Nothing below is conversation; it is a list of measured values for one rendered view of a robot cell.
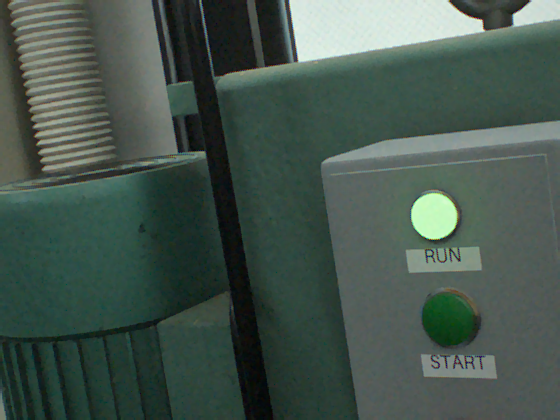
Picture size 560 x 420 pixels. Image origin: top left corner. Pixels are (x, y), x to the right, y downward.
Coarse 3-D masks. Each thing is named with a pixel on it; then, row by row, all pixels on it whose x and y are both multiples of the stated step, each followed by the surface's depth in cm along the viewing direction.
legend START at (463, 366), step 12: (432, 360) 41; (444, 360) 41; (456, 360) 41; (468, 360) 41; (480, 360) 40; (492, 360) 40; (432, 372) 42; (444, 372) 41; (456, 372) 41; (468, 372) 41; (480, 372) 41; (492, 372) 40
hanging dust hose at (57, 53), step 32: (32, 0) 204; (64, 0) 206; (32, 32) 206; (64, 32) 205; (32, 64) 206; (64, 64) 206; (96, 64) 211; (32, 96) 210; (64, 96) 206; (96, 96) 211; (64, 128) 207; (96, 128) 210; (64, 160) 208; (96, 160) 209
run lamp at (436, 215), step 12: (432, 192) 40; (444, 192) 40; (420, 204) 40; (432, 204) 39; (444, 204) 39; (456, 204) 39; (420, 216) 40; (432, 216) 40; (444, 216) 39; (456, 216) 39; (420, 228) 40; (432, 228) 40; (444, 228) 39; (456, 228) 40; (432, 240) 40; (444, 240) 40
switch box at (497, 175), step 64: (512, 128) 43; (384, 192) 41; (448, 192) 40; (512, 192) 38; (384, 256) 42; (512, 256) 39; (384, 320) 42; (512, 320) 39; (384, 384) 43; (448, 384) 41; (512, 384) 40
